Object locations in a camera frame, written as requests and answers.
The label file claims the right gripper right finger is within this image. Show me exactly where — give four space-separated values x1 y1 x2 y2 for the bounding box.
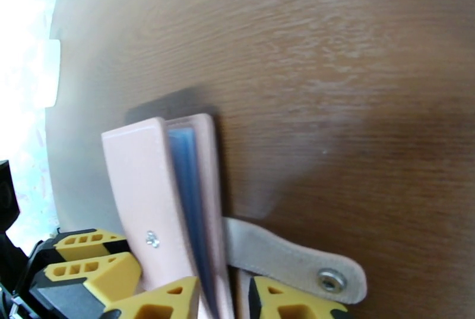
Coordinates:
248 275 353 319

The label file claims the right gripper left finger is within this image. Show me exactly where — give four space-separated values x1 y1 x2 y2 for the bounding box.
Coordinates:
104 276 201 319

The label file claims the pink card holder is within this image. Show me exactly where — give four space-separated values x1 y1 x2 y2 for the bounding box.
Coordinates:
101 113 368 319

